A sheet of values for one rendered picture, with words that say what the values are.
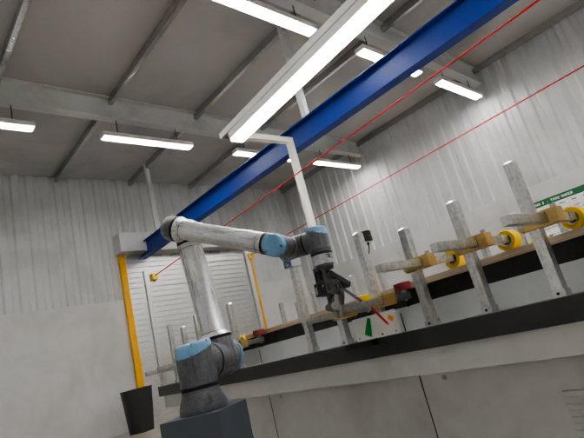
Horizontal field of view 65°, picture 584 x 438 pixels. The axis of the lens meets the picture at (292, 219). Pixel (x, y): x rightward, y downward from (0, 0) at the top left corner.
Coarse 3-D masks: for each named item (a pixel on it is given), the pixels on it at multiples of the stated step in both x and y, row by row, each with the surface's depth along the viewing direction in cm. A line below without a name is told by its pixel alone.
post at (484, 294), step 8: (448, 208) 172; (456, 208) 170; (456, 216) 170; (456, 224) 170; (464, 224) 169; (456, 232) 170; (464, 232) 167; (464, 256) 168; (472, 256) 165; (472, 264) 165; (480, 264) 166; (472, 272) 165; (480, 272) 164; (472, 280) 166; (480, 280) 163; (480, 288) 163; (488, 288) 164; (480, 296) 163; (488, 296) 162; (488, 304) 161
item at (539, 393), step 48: (576, 240) 158; (432, 288) 204; (528, 288) 171; (576, 288) 159; (288, 336) 286; (336, 336) 252; (384, 384) 227; (432, 384) 205; (480, 384) 188; (528, 384) 172; (576, 384) 160; (288, 432) 289; (336, 432) 254; (384, 432) 228; (432, 432) 206; (480, 432) 188; (528, 432) 173; (576, 432) 160
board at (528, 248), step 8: (568, 232) 160; (576, 232) 158; (552, 240) 164; (560, 240) 162; (520, 248) 173; (528, 248) 170; (496, 256) 180; (504, 256) 178; (512, 256) 175; (448, 272) 196; (456, 272) 194; (432, 280) 203; (344, 304) 246; (320, 312) 261; (328, 312) 255; (296, 320) 278; (272, 328) 297; (280, 328) 291; (248, 336) 320
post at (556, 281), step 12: (504, 168) 155; (516, 168) 153; (516, 180) 152; (516, 192) 152; (528, 192) 152; (528, 204) 149; (540, 240) 147; (540, 252) 147; (552, 252) 147; (552, 264) 144; (552, 276) 144; (552, 288) 145; (564, 288) 143
